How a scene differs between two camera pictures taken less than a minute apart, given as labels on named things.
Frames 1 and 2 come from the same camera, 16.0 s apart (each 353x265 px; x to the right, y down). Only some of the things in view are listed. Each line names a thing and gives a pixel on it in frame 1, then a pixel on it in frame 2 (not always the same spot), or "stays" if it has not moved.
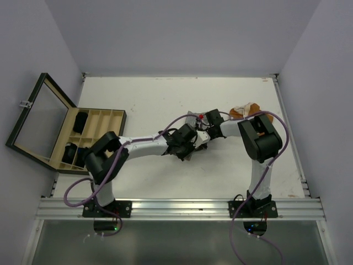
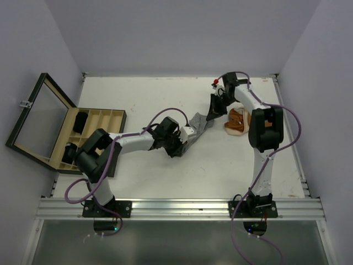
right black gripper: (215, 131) -> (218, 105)
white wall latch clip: (25, 104) stays
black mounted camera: (123, 208) stays
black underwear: (80, 121) stays
